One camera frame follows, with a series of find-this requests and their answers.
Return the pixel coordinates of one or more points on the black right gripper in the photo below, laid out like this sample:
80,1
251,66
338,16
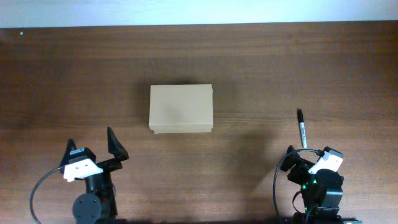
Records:
298,169

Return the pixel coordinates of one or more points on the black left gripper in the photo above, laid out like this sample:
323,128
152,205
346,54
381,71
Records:
109,165

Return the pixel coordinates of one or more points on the brown cardboard box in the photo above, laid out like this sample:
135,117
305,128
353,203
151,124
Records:
181,108

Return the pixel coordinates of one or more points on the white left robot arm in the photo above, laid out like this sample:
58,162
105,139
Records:
98,204

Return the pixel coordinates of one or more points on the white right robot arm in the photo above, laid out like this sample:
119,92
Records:
321,200

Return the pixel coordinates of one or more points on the black permanent marker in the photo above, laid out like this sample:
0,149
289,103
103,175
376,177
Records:
302,128

